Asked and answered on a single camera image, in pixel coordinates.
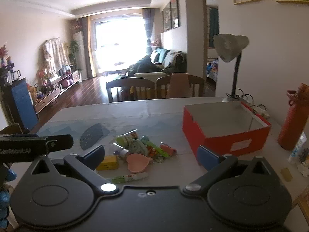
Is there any red cardboard box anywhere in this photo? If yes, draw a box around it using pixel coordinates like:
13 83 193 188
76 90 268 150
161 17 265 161
182 101 272 157

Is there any clear round bottle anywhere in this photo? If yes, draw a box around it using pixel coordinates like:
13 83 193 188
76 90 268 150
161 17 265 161
112 142 131 160

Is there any person's left hand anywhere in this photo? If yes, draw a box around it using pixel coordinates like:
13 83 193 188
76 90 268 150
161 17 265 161
0 169 16 225

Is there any yellow eraser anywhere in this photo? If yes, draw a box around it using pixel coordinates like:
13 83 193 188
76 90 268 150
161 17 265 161
281 168 293 182

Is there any dark framed wall picture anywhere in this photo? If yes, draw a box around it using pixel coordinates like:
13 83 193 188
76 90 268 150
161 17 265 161
171 0 180 29
162 2 172 33

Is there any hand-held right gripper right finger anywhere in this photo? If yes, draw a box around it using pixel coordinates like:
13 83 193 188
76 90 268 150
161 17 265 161
182 145 279 196

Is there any blue cabinet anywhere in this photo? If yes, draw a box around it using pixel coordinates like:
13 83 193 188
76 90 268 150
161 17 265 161
0 77 39 132

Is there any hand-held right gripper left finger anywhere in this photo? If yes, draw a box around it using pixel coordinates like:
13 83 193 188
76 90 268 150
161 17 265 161
30 144 119 195

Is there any red water bottle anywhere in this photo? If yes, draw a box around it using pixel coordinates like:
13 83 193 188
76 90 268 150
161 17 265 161
278 83 309 151

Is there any wooden television cabinet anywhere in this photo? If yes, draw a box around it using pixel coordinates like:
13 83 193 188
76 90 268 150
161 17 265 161
32 70 82 114

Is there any white desk lamp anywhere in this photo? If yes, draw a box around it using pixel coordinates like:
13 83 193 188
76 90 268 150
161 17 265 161
213 34 250 102

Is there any cloth covered television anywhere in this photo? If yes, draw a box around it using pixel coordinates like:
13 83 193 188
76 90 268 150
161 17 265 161
42 37 71 76

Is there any green white marker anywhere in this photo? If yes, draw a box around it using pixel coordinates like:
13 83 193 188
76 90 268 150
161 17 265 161
106 173 149 182

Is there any coffee table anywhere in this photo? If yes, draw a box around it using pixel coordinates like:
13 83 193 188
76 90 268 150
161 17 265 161
106 63 130 74

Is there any white standing air conditioner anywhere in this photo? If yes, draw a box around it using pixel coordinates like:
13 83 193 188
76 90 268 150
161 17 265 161
73 32 84 78

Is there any yellow box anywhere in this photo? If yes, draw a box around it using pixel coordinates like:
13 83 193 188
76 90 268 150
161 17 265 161
97 156 119 171

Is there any blue white tissue packet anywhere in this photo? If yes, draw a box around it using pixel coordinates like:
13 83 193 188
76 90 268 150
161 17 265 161
288 135 309 174

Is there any wooden chair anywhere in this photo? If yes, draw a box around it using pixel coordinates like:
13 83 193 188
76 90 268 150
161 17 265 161
106 77 155 102
156 74 205 99

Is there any potted plant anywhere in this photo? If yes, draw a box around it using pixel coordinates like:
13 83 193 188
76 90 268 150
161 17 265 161
70 40 81 66

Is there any sofa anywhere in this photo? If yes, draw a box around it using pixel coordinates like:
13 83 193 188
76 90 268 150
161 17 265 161
128 48 187 79

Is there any grey curtain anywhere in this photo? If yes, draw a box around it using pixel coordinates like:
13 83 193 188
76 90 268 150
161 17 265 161
142 8 155 56

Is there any jar with green lid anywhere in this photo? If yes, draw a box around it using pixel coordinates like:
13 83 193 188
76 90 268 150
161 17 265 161
116 129 141 148

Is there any pink heart dish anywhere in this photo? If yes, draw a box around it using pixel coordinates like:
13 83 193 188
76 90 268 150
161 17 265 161
126 153 152 173

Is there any pink cloth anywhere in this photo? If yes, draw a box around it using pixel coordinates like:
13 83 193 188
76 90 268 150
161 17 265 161
166 73 190 99

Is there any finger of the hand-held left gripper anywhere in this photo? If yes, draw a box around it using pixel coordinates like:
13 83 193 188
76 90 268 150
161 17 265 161
45 135 73 153

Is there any green toy pen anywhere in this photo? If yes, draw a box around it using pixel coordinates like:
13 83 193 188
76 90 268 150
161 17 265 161
147 141 170 159

